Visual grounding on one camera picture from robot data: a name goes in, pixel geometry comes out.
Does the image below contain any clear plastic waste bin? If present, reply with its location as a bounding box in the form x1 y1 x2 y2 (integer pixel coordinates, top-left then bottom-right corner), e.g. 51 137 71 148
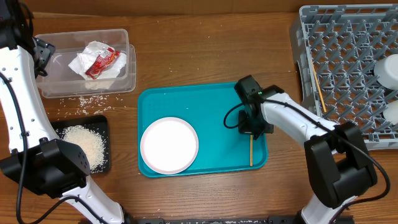
36 29 136 98

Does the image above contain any teal plastic serving tray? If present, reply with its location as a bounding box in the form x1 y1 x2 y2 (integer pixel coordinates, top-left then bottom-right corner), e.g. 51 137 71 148
137 83 269 176

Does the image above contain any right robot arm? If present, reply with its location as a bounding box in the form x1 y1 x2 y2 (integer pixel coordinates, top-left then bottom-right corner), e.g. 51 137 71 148
234 75 391 224

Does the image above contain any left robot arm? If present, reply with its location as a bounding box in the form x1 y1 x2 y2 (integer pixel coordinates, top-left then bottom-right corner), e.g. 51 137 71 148
1 0 134 223

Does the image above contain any wooden chopstick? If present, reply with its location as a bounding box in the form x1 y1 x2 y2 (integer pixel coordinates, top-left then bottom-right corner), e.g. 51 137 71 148
249 135 253 167
311 61 326 113

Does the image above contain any red sauce packet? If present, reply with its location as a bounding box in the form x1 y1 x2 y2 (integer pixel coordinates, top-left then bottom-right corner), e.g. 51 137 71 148
85 47 121 80

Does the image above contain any black rectangular tray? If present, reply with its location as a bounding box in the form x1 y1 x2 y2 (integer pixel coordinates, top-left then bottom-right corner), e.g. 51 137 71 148
51 115 111 173

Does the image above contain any grey-green bowl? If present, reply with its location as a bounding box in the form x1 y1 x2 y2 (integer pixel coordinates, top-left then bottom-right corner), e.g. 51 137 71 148
374 54 398 90

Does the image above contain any pile of white rice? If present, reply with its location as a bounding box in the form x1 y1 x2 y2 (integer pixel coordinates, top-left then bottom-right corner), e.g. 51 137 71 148
60 125 108 173

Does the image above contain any large white plate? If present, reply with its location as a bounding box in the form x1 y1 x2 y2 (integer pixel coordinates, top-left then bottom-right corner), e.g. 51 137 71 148
140 117 199 175

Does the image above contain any grey dishwasher rack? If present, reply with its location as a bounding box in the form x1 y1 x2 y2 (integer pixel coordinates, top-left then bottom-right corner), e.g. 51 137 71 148
290 4 397 150

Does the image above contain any white napkin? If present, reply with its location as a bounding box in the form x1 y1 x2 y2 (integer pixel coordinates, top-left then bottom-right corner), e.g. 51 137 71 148
68 41 127 80

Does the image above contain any white cup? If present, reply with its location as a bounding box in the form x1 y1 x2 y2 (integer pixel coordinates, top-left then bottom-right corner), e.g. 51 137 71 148
383 100 398 125

